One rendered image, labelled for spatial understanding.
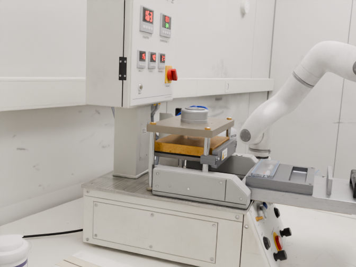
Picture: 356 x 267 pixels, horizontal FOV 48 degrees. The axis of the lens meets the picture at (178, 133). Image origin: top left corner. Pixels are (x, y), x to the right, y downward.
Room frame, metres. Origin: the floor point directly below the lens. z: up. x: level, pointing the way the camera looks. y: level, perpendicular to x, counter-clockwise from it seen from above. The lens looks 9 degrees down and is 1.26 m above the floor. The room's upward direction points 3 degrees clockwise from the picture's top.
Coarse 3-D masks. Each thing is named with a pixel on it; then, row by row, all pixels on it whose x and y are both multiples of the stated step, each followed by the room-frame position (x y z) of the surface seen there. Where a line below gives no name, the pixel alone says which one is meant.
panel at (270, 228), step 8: (256, 208) 1.01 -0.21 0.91; (272, 208) 1.17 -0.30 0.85; (256, 216) 0.98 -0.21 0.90; (272, 216) 1.13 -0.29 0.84; (256, 224) 0.95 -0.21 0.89; (264, 224) 1.02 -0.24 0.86; (272, 224) 1.09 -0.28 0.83; (280, 224) 1.18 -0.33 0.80; (264, 232) 0.99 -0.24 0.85; (272, 232) 1.06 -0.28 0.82; (272, 240) 1.03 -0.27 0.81; (264, 248) 0.93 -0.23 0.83; (272, 248) 1.00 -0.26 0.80; (272, 256) 0.97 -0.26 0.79; (272, 264) 0.94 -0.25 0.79
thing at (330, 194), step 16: (320, 176) 1.13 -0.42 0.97; (256, 192) 0.98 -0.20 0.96; (272, 192) 0.96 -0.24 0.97; (288, 192) 0.96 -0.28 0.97; (320, 192) 0.97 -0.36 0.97; (336, 192) 0.98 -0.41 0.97; (352, 192) 0.98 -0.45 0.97; (320, 208) 0.93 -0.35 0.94; (336, 208) 0.92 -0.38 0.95; (352, 208) 0.90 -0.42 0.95
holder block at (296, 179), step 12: (252, 168) 1.08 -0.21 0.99; (288, 168) 1.10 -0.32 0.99; (300, 168) 1.13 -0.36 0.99; (312, 168) 1.12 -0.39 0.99; (252, 180) 0.99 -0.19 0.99; (264, 180) 0.98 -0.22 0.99; (276, 180) 0.97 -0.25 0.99; (288, 180) 0.98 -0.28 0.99; (300, 180) 1.04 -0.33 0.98; (312, 180) 0.99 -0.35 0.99; (300, 192) 0.95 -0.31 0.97; (312, 192) 0.94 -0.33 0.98
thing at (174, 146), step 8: (168, 136) 1.18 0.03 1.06; (176, 136) 1.18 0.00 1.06; (184, 136) 1.19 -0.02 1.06; (192, 136) 1.13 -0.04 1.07; (216, 136) 1.22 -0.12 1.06; (160, 144) 1.07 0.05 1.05; (168, 144) 1.07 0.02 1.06; (176, 144) 1.06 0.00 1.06; (184, 144) 1.06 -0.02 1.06; (192, 144) 1.07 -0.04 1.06; (200, 144) 1.07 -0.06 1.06; (216, 144) 1.08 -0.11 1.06; (160, 152) 1.08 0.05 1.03; (168, 152) 1.07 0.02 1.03; (176, 152) 1.06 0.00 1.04; (184, 152) 1.05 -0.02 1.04; (192, 152) 1.04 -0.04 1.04; (200, 152) 1.04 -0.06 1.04; (192, 160) 1.04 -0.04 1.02
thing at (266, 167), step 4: (264, 160) 1.16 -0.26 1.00; (268, 160) 1.16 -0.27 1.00; (272, 160) 1.16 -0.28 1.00; (260, 164) 1.10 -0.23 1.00; (264, 164) 1.10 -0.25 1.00; (268, 164) 1.11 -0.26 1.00; (272, 164) 1.11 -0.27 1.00; (276, 164) 1.11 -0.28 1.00; (256, 168) 1.05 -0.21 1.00; (260, 168) 1.05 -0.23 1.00; (264, 168) 1.05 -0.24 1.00; (268, 168) 1.06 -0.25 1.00; (272, 168) 1.06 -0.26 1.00; (252, 172) 1.01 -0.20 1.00; (256, 172) 1.01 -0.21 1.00; (260, 172) 1.01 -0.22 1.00; (264, 172) 1.01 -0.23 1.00; (268, 172) 1.01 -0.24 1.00; (272, 172) 1.02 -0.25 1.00
